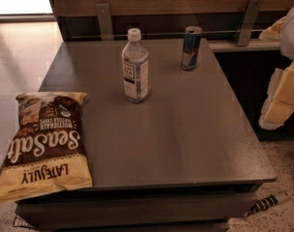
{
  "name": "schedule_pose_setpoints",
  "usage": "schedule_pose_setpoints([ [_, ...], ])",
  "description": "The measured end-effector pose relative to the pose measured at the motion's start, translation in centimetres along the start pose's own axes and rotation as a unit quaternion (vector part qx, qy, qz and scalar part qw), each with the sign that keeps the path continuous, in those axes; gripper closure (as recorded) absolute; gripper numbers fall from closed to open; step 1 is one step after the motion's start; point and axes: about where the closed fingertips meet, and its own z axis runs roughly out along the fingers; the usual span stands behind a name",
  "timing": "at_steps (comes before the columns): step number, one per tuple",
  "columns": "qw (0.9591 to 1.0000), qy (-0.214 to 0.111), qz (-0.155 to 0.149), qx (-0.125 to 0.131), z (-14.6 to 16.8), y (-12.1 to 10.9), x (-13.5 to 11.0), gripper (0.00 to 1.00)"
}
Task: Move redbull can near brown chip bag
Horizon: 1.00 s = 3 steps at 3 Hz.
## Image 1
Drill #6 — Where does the brown sea salt chip bag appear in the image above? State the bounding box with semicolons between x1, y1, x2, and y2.
0;92;92;204

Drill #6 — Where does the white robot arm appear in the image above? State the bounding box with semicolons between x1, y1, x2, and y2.
258;6;294;131

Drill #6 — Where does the right metal rail bracket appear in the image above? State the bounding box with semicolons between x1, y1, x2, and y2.
235;0;263;46

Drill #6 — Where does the left metal rail bracket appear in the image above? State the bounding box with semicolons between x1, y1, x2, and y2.
96;3;114;41

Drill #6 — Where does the metal rail bracket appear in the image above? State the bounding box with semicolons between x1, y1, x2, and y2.
235;0;263;46
96;3;114;41

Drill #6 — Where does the blue silver redbull can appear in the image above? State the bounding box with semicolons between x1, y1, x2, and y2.
181;26;202;71

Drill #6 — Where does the clear plastic water bottle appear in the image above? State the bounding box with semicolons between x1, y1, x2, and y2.
122;28;149;103

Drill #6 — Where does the striped object on floor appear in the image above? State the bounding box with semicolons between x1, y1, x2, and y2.
245;191;292;217

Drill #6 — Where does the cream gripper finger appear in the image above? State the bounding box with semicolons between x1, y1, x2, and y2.
259;61;294;131
259;17;285;41

